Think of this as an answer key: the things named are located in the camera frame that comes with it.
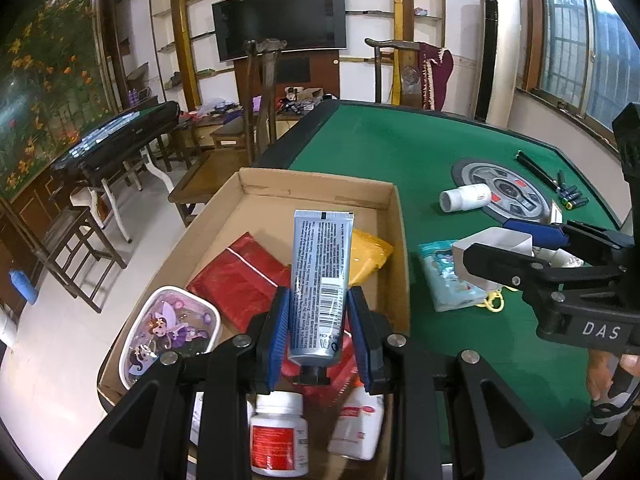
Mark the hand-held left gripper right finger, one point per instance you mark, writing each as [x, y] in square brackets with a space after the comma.
[360, 340]

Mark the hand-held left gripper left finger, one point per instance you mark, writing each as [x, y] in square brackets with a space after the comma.
[277, 340]

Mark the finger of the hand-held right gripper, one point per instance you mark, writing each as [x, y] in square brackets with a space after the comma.
[495, 260]
[535, 234]

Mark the white square box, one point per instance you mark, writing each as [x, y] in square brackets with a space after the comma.
[500, 240]

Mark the white plastic bottle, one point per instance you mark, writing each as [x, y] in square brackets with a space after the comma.
[467, 197]

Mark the red packet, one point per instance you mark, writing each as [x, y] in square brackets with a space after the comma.
[235, 280]

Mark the silver tube black cap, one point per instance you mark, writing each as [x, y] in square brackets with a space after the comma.
[320, 270]

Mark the white pill bottle red label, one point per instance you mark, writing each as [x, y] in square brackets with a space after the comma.
[277, 440]

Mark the cardboard box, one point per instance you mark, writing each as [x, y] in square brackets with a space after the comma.
[280, 185]

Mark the person's right hand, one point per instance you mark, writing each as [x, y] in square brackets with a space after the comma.
[600, 375]

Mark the round table control panel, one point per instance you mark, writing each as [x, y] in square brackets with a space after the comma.
[500, 195]

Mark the green cap marker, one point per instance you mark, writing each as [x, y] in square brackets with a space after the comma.
[573, 196]

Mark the blue cartoon tissue pack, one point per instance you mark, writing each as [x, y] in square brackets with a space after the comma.
[445, 280]

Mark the purple cap marker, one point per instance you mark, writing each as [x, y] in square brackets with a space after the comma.
[569, 191]

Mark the dark marker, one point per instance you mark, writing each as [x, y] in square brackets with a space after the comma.
[560, 180]

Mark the yellow packet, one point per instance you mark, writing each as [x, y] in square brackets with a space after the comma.
[370, 255]

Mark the white bottle orange cap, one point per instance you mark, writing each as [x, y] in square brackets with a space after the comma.
[357, 430]

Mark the fairy print lunch box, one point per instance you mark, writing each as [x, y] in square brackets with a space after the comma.
[170, 325]

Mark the standing air conditioner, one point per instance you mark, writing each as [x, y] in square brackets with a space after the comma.
[505, 60]

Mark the dark red fringed cloth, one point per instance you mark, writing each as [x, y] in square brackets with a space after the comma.
[440, 75]

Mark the window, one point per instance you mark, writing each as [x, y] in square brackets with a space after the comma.
[565, 50]

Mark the wooden chair with cloth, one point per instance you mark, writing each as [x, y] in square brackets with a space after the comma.
[407, 85]

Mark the low dark wooden chair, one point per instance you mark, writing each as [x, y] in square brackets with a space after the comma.
[65, 240]

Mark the blue cylinder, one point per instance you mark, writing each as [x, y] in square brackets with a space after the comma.
[22, 286]

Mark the black keyboard piano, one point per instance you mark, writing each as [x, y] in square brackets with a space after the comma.
[115, 135]

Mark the black television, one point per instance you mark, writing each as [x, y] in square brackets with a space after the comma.
[280, 20]

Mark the gold framed wall shelf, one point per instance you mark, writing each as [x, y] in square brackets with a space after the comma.
[397, 10]

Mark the floral wall painting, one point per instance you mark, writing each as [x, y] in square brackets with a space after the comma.
[45, 85]

